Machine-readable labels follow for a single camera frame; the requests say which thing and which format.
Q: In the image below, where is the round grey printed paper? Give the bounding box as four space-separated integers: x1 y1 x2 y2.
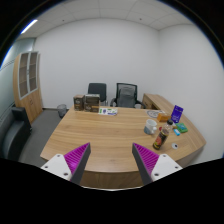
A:
146 110 165 119

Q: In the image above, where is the white printed pamphlet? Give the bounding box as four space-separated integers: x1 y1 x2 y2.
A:
97 106 119 117

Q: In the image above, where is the small brown cardboard box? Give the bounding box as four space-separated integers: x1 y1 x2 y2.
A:
73 94 86 111

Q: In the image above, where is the dark office chair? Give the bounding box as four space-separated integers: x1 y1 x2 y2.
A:
87 82 108 107

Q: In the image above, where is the grey waste bin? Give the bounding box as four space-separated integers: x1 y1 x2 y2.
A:
56 103 68 119

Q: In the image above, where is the black mesh office chair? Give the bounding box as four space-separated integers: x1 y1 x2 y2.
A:
110 82 147 110

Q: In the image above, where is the wooden shelf cabinet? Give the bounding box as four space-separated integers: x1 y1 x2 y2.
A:
12 50 44 125

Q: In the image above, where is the white and grey mug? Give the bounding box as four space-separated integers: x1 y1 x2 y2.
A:
143 118 158 136

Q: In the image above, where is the purple standing pouch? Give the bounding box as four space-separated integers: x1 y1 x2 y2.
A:
170 104 185 124

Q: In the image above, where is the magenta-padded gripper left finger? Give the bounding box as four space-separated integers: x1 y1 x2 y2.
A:
40 142 92 186

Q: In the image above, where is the orange wooden box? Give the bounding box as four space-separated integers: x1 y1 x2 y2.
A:
157 112 172 123

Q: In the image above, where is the green flat pouch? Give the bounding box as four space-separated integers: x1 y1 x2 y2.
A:
175 122 189 134

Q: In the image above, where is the wooden side desk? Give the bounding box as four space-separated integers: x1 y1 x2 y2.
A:
142 93 176 114

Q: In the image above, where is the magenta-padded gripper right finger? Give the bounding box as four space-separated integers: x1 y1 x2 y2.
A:
132 142 183 186

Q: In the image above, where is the black armchair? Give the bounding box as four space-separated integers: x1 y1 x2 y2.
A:
0 106 33 161

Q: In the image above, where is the clear bottle with black cap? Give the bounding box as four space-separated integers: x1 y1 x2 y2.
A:
152 119 175 151

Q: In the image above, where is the ceiling light panel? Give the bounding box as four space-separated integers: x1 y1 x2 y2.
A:
20 18 39 35

